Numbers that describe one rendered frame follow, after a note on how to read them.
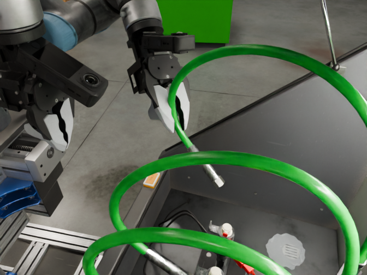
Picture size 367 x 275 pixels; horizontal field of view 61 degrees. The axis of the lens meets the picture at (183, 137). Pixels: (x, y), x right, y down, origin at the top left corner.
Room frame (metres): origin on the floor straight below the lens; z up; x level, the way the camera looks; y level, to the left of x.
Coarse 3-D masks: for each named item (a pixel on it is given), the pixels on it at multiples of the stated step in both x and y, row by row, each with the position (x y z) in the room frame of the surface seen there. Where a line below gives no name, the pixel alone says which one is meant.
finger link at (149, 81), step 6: (144, 72) 0.50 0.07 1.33; (144, 78) 0.50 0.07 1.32; (150, 78) 0.50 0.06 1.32; (144, 84) 0.49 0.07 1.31; (150, 84) 0.49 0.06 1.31; (156, 84) 0.50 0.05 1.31; (144, 90) 0.49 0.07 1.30; (150, 90) 0.48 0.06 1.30; (150, 96) 0.48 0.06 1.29; (156, 102) 0.47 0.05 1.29
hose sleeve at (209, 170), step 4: (188, 148) 0.45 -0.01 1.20; (192, 148) 0.44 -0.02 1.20; (196, 148) 0.45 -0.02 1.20; (204, 164) 0.42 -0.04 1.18; (208, 164) 0.42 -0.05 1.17; (204, 168) 0.42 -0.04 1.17; (208, 168) 0.42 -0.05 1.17; (212, 168) 0.42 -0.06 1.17; (208, 172) 0.41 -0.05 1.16; (212, 172) 0.41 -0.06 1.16; (216, 172) 0.42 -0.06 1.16; (208, 176) 0.41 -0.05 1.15; (212, 176) 0.41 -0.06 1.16; (216, 176) 0.41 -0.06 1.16; (212, 180) 0.40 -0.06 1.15
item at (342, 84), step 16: (224, 48) 0.41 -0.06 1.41; (240, 48) 0.39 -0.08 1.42; (256, 48) 0.38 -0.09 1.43; (272, 48) 0.36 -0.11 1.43; (192, 64) 0.44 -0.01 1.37; (304, 64) 0.33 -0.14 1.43; (320, 64) 0.33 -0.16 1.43; (176, 80) 0.46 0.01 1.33; (336, 80) 0.31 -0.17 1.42; (352, 96) 0.29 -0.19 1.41; (176, 128) 0.47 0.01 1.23; (192, 144) 0.45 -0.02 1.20
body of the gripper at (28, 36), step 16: (32, 32) 0.38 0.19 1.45; (0, 48) 0.39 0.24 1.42; (16, 48) 0.38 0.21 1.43; (0, 64) 0.39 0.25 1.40; (16, 64) 0.39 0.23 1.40; (0, 80) 0.37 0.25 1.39; (16, 80) 0.36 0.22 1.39; (32, 80) 0.36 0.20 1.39; (0, 96) 0.39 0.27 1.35; (16, 96) 0.37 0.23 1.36; (48, 96) 0.38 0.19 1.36
